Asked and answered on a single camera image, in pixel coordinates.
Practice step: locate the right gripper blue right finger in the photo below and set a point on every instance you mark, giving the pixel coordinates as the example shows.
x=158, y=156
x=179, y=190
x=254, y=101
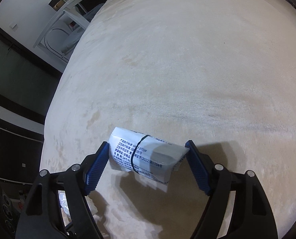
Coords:
x=252, y=216

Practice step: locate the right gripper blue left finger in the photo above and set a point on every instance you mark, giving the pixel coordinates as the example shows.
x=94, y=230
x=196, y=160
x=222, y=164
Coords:
x=41, y=216

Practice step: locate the white packet with rubber band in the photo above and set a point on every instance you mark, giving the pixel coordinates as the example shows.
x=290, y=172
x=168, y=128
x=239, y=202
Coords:
x=144, y=154

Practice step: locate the clear plastic cup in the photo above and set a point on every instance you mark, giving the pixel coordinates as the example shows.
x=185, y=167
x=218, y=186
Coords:
x=65, y=210

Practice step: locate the dark glass door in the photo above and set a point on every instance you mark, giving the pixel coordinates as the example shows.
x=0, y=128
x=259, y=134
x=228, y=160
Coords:
x=27, y=82

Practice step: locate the white chair grey cushion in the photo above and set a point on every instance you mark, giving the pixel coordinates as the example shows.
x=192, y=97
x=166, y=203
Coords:
x=64, y=31

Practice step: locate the white side table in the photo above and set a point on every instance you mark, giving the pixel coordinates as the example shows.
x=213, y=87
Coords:
x=68, y=4

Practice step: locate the white wall switch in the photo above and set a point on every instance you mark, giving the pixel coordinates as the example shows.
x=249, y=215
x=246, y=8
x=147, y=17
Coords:
x=12, y=26

